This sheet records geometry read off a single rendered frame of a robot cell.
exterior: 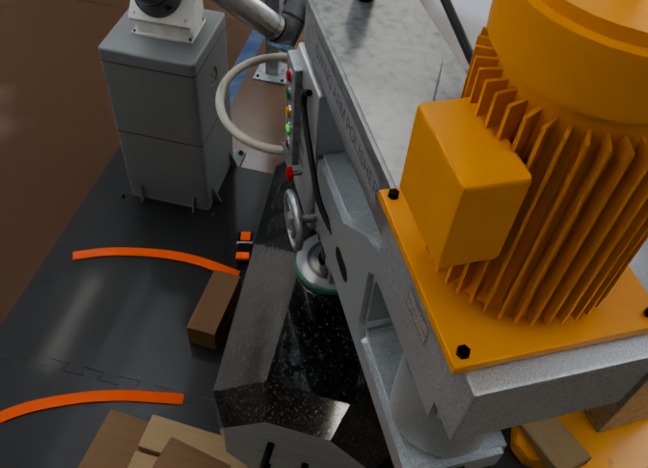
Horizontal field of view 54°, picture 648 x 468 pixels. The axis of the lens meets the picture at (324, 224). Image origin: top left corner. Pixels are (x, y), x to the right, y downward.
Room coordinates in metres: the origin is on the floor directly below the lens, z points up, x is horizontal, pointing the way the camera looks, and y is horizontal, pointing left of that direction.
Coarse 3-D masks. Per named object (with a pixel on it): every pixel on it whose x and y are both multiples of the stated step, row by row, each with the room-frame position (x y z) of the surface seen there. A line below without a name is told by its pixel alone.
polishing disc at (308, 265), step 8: (312, 240) 1.22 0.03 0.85; (304, 248) 1.18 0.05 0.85; (312, 248) 1.19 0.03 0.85; (320, 248) 1.19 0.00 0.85; (296, 256) 1.15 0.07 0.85; (304, 256) 1.16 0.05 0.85; (312, 256) 1.16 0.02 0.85; (296, 264) 1.13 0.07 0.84; (304, 264) 1.12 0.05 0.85; (312, 264) 1.13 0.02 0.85; (304, 272) 1.10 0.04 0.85; (312, 272) 1.10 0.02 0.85; (320, 272) 1.10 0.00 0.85; (312, 280) 1.07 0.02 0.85; (320, 280) 1.07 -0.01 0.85; (320, 288) 1.05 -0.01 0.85; (328, 288) 1.05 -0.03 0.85; (336, 288) 1.05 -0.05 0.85
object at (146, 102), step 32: (128, 32) 2.20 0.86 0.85; (224, 32) 2.38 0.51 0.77; (128, 64) 2.06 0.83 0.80; (160, 64) 2.04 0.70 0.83; (192, 64) 2.03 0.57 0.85; (224, 64) 2.35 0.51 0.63; (128, 96) 2.06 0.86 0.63; (160, 96) 2.04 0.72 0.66; (192, 96) 2.02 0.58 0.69; (128, 128) 2.07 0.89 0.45; (160, 128) 2.05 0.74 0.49; (192, 128) 2.03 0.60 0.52; (224, 128) 2.30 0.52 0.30; (128, 160) 2.07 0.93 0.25; (160, 160) 2.05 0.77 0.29; (192, 160) 2.03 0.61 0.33; (224, 160) 2.27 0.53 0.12; (160, 192) 2.05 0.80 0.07; (192, 192) 2.03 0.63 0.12
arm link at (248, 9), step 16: (224, 0) 1.74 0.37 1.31; (240, 0) 1.77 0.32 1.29; (256, 0) 1.83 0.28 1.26; (240, 16) 1.78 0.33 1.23; (256, 16) 1.80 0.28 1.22; (272, 16) 1.85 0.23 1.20; (288, 16) 1.92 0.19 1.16; (272, 32) 1.84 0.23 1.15; (288, 32) 1.87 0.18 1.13; (288, 48) 1.86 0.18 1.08
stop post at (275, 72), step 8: (272, 0) 3.14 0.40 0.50; (280, 0) 3.15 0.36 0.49; (272, 8) 3.14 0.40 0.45; (280, 8) 3.16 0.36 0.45; (272, 48) 3.14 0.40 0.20; (264, 64) 3.24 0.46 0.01; (272, 64) 3.14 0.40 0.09; (280, 64) 3.17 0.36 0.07; (256, 72) 3.15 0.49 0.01; (264, 72) 3.16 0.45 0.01; (272, 72) 3.14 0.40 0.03; (280, 72) 3.17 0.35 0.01; (264, 80) 3.08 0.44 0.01; (272, 80) 3.09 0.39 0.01; (280, 80) 3.10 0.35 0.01
